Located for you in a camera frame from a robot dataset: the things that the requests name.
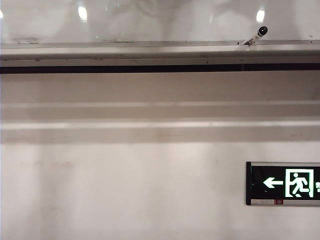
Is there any silver whiteboard marker tray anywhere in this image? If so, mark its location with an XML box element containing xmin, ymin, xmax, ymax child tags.
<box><xmin>0</xmin><ymin>40</ymin><xmax>320</xmax><ymax>75</ymax></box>

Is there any glossy white whiteboard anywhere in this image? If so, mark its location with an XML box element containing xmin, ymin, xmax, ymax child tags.
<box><xmin>0</xmin><ymin>0</ymin><xmax>320</xmax><ymax>45</ymax></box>

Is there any black green exit sign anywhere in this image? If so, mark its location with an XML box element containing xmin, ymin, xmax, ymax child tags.
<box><xmin>245</xmin><ymin>161</ymin><xmax>320</xmax><ymax>207</ymax></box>

